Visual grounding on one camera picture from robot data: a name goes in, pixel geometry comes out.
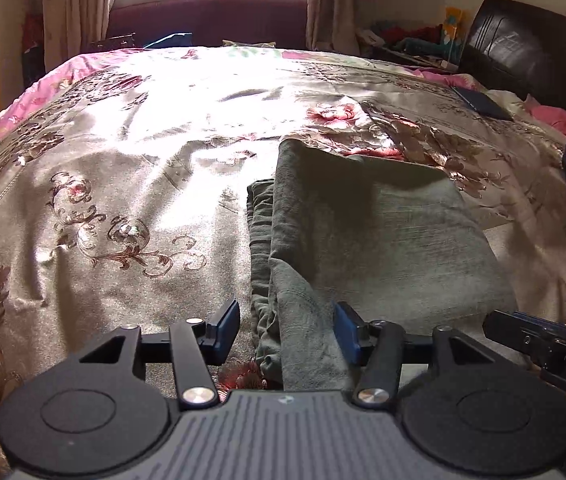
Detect dark tablet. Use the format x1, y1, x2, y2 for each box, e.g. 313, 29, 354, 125
450, 85, 515, 122

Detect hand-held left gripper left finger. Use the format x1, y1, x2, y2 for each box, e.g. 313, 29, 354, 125
78, 299, 241, 407

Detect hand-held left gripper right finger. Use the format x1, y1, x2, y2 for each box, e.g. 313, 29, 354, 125
335, 301, 486, 407

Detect dark wooden headboard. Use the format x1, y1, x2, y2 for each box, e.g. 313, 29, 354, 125
462, 0, 566, 128

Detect blue cushion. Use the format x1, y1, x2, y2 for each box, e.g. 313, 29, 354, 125
142, 32, 194, 51

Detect floral satin bedspread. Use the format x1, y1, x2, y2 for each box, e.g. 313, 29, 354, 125
0, 46, 566, 480

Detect pink pillow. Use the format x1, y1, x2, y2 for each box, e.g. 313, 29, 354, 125
522, 94, 566, 137

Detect grey-green pants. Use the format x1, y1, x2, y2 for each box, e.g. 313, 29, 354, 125
247, 137, 520, 392

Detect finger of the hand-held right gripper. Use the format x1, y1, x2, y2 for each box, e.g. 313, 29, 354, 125
482, 310, 566, 369

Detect pink floral bed sheet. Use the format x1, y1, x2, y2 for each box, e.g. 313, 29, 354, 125
0, 46, 484, 158

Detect beige curtain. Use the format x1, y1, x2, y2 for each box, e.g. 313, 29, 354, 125
305, 0, 360, 57
42, 0, 130, 72

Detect cluttered bedside table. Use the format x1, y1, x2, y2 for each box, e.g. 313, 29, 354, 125
358, 6, 470, 70

